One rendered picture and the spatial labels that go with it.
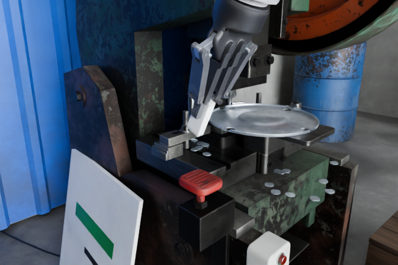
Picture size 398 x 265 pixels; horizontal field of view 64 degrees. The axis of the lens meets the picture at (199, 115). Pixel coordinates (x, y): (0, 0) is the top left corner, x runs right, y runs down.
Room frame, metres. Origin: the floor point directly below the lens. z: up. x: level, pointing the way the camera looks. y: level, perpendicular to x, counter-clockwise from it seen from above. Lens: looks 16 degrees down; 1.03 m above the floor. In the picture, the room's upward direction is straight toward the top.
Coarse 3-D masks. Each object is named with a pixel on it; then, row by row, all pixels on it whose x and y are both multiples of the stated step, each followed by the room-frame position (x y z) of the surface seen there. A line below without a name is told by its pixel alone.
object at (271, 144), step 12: (312, 132) 0.71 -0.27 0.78; (324, 132) 0.71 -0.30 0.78; (252, 144) 0.78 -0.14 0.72; (264, 144) 0.76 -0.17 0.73; (276, 144) 0.78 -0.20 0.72; (300, 144) 0.67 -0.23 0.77; (312, 144) 0.67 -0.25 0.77; (264, 156) 0.76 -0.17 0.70; (276, 156) 0.79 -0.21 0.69; (264, 168) 0.76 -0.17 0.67; (276, 168) 0.79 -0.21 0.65
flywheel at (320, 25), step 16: (320, 0) 1.11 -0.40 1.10; (336, 0) 1.08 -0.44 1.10; (352, 0) 1.01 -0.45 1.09; (368, 0) 0.97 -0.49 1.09; (384, 0) 0.98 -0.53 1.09; (288, 16) 1.20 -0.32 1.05; (304, 16) 1.15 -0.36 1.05; (320, 16) 1.08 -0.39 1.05; (336, 16) 1.04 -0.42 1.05; (352, 16) 1.00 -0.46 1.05; (368, 16) 1.03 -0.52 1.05; (288, 32) 1.15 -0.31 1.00; (304, 32) 1.11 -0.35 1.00; (320, 32) 1.07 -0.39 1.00; (336, 32) 1.06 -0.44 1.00
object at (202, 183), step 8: (184, 176) 0.53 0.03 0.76; (192, 176) 0.53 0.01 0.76; (200, 176) 0.53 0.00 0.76; (208, 176) 0.53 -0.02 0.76; (216, 176) 0.53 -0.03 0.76; (184, 184) 0.51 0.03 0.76; (192, 184) 0.50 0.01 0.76; (200, 184) 0.50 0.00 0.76; (208, 184) 0.50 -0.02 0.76; (216, 184) 0.50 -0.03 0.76; (192, 192) 0.49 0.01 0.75; (200, 192) 0.48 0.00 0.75; (208, 192) 0.49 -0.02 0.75; (200, 200) 0.51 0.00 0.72
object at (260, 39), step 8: (264, 24) 0.89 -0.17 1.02; (264, 32) 0.89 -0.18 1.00; (200, 40) 0.89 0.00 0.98; (256, 40) 0.87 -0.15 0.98; (264, 40) 0.89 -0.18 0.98; (264, 48) 0.84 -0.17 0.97; (256, 56) 0.82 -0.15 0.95; (264, 56) 0.84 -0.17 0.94; (272, 56) 0.85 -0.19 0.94; (248, 64) 0.80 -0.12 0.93; (256, 64) 0.80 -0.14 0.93; (264, 64) 0.85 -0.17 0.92; (248, 72) 0.80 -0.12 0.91; (256, 72) 0.82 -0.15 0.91; (264, 72) 0.85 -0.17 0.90
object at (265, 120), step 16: (224, 112) 0.88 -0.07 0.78; (240, 112) 0.88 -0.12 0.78; (256, 112) 0.86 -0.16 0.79; (272, 112) 0.86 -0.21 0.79; (288, 112) 0.88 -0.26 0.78; (304, 112) 0.88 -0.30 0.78; (224, 128) 0.74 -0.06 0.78; (240, 128) 0.74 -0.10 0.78; (256, 128) 0.74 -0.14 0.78; (272, 128) 0.74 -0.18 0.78; (288, 128) 0.74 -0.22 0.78
